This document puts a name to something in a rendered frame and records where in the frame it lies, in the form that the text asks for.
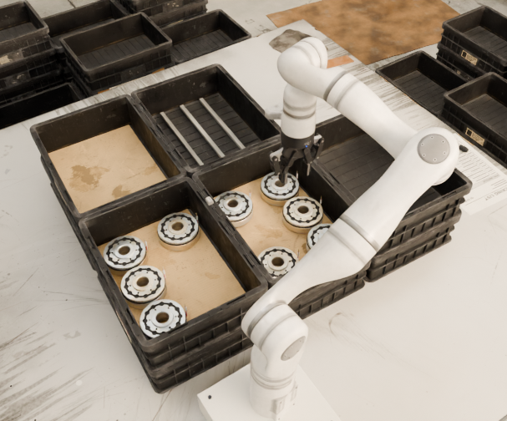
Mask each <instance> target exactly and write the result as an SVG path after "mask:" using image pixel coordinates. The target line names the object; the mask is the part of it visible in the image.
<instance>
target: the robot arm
mask: <svg viewBox="0 0 507 421"><path fill-rule="evenodd" d="M276 65H277V69H278V72H279V74H280V75H281V77H282V78H283V79H284V80H285V81H286V82H287V85H286V87H285V89H284V94H283V102H281V103H279V104H275V105H272V106H270V107H267V108H266V109H265V116H266V118H267V119H280V120H281V146H280V148H279V150H278V151H276V152H274V153H273V152H272V151H270V152H269V153H268V156H269V161H270V164H271V169H272V170H273V171H274V172H275V173H276V175H278V176H279V177H278V179H279V180H280V182H281V183H283V184H284V185H285V184H287V174H288V173H287V171H288V170H289V167H291V166H292V164H293V162H294V160H297V159H299V158H302V157H303V158H304V160H302V172H303V173H304V175H305V176H307V175H309V172H310V171H311V166H312V162H313V161H314V160H315V159H316V160H318V159H319V157H320V154H321V152H322V147H323V144H324V139H323V137H321V135H319V133H316V134H315V127H316V106H317V97H319V98H321V99H323V100H325V101H326V102H327V103H328V104H330V105H331V106H332V107H333V108H334V109H336V110H337V111H338V112H340V113H341V114H343V115H344V116H345V117H346V118H348V119H349V120H351V121H352V122H353V123H354V124H355V125H357V126H358V127H359V128H360V129H362V130H363V131H365V132H366V133H367V134H369V135H370V136H371V137H372V138H373V139H375V140H376V141H377V142H378V143H379V144H380V145H381V146H382V147H383V148H384V149H385V150H386V151H387V152H388V153H389V154H390V155H391V156H392V157H393V158H394V159H395V161H394V162H393V163H392V164H391V165H390V167H389V168H388V170H387V171H386V172H385V173H384V174H383V176H382V177H381V178H380V179H379V180H378V181H377V182H376V183H375V184H374V185H373V186H371V187H370V188H369V189H368V190H367V191H366V192H365V193H364V194H363V195H361V196H360V197H359V198H358V199H357V200H356V201H355V202H354V203H353V204H352V205H351V206H350V207H349V208H348V209H347V210H346V211H345V212H344V213H343V214H342V215H341V216H340V217H339V218H338V219H337V220H336V221H335V222H334V223H333V224H332V226H331V227H330V228H329V229H328V230H327V231H326V232H325V233H324V235H323V236H322V237H321V238H320V239H319V240H318V242H317V243H316V244H315V245H314V246H313V247H312V249H311V250H310V251H309V252H308V253H307V254H306V255H305V256H304V257H303V258H302V259H301V260H300V261H299V262H298V263H297V264H296V265H295V266H294V267H293V268H292V269H291V270H290V271H289V272H288V273H287V274H286V275H285V276H284V277H283V278H282V279H281V280H280V281H278V282H277V283H276V284H275V285H274V286H273V287H272V288H271V289H269V290H268V291H267V292H266V293H265V294H264V295H263V296H262V297H261V298H260V299H259V300H258V301H257V302H256V303H255V304H254V305H253V306H252V307H251V308H250V309H249V310H248V312H247V313H246V315H245V316H244V318H243V320H242V323H241V328H242V330H243V332H244V333H245V334H246V335H247V336H248V337H249V338H250V339H251V341H252V342H253V343H254V345H253V347H252V350H251V367H250V397H249V399H250V404H251V406H252V408H253V409H254V411H255V412H256V413H258V414H259V415H261V416H262V417H265V418H272V419H273V420H274V421H277V420H279V419H280V418H281V417H282V416H283V415H284V414H285V413H286V412H287V411H288V410H289V409H290V408H291V407H292V406H293V405H295V402H296V398H297V389H298V382H297V381H296V380H295V377H296V372H297V364H298V363H299V361H300V359H301V357H302V354H303V351H304V347H305V345H306V341H307V336H308V327H307V325H306V323H305V322H304V321H303V320H302V319H301V318H300V317H299V316H298V315H297V314H296V313H295V312H294V311H293V310H292V309H291V308H290V307H289V306H288V305H287V304H288V303H289V302H290V301H291V300H292V299H293V298H294V297H296V296H297V295H298V294H300V293H301V292H303V291H305V290H306V289H308V288H310V287H313V286H315V285H318V284H321V283H324V282H330V281H334V280H337V279H341V278H344V277H346V276H351V275H352V274H354V273H356V272H358V271H360V270H361V269H362V268H363V267H364V266H365V265H366V264H367V263H368V261H369V260H370V259H371V258H372V257H373V256H374V255H375V254H376V253H377V252H378V251H379V249H380V248H381V247H382V246H383V244H384V243H385V242H386V241H387V239H388V238H389V237H390V236H391V235H392V233H393V231H394V230H395V228H396V227H397V226H398V223H399V222H400V221H401V220H402V218H403V216H404V215H405V213H406V212H407V210H408V209H409V207H410V206H411V205H412V204H413V203H414V202H415V201H416V200H417V199H418V198H419V197H420V196H421V195H422V194H423V193H424V192H425V191H426V190H427V189H428V188H429V187H430V186H431V185H438V184H441V183H443V182H445V181H446V180H447V179H448V178H449V177H450V176H451V175H452V173H453V171H454V168H455V166H456V165H457V162H458V159H459V145H458V141H457V140H456V138H455V137H454V135H453V134H452V133H451V132H450V131H448V130H447V129H444V128H440V127H431V128H427V129H423V130H421V131H419V132H418V131H416V130H415V129H412V128H411V127H410V126H408V125H407V124H405V123H404V122H403V121H402V120H401V119H400V118H399V117H398V116H396V115H395V114H394V113H393V112H392V111H391V110H390V109H389V108H388V106H387V105H386V104H385V103H384V102H383V101H382V100H381V99H380V98H379V97H378V96H377V95H376V94H375V93H374V92H373V91H372V90H371V89H370V88H369V87H368V86H367V85H365V84H364V83H363V82H361V81H360V80H359V79H357V78H356V77H354V76H353V75H351V74H350V73H349V72H348V71H347V70H345V69H344V68H341V67H334V68H329V69H327V50H326V48H325V46H324V44H323V43H322V41H321V40H319V39H318V38H314V37H308V38H304V39H303V40H301V41H299V42H298V43H296V44H294V45H293V46H291V47H290V48H289V49H287V50H286V51H284V52H283V53H282V54H281V55H280V56H279V57H278V60H277V64H276ZM314 135H315V136H314ZM310 148H311V150H310V152H309V149H310ZM280 156H281V157H280ZM280 160H281V161H280ZM279 161H280V163H279ZM283 165H285V166H283Z"/></svg>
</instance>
